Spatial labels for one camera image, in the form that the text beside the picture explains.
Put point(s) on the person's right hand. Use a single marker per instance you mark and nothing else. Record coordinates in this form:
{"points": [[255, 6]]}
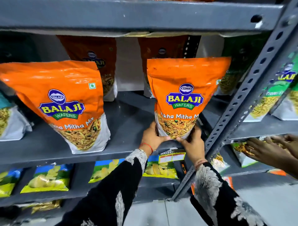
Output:
{"points": [[194, 147]]}

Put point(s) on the person's left hand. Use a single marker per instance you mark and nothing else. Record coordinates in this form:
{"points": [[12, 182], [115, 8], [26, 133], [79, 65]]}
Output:
{"points": [[150, 139]]}

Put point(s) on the person's left thumb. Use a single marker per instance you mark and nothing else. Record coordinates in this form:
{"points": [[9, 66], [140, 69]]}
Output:
{"points": [[164, 139]]}

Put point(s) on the person's right thumb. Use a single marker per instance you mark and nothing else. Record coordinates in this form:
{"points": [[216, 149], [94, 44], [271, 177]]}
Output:
{"points": [[182, 139]]}

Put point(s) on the orange snack packet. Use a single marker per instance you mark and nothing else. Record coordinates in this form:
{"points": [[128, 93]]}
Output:
{"points": [[186, 81], [93, 49], [58, 93], [160, 46]]}

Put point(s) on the person's right forearm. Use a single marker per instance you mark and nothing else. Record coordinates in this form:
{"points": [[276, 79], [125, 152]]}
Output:
{"points": [[216, 198]]}

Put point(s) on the person's left forearm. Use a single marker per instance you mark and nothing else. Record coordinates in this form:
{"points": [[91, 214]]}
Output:
{"points": [[111, 193]]}

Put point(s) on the thin wrist bangle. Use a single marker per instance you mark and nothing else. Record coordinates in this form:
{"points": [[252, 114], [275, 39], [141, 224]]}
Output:
{"points": [[200, 162]]}

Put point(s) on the yellow chips packet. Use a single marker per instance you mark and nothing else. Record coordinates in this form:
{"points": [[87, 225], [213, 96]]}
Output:
{"points": [[104, 170], [8, 182], [47, 179], [160, 168]]}

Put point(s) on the green white snack packet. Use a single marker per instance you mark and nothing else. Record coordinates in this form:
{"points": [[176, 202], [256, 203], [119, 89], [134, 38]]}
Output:
{"points": [[218, 163], [242, 156]]}

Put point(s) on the grey perforated metal upright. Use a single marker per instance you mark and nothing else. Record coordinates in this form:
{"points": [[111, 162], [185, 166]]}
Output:
{"points": [[253, 74]]}

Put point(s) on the grey metal shelf rack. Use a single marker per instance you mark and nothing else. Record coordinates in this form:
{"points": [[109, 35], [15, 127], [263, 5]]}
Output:
{"points": [[130, 16]]}

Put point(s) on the golden snack packet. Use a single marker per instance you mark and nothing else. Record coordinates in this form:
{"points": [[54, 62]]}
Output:
{"points": [[44, 206]]}

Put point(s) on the teal snack packet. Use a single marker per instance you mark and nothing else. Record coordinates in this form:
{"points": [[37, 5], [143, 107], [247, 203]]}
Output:
{"points": [[9, 123]]}

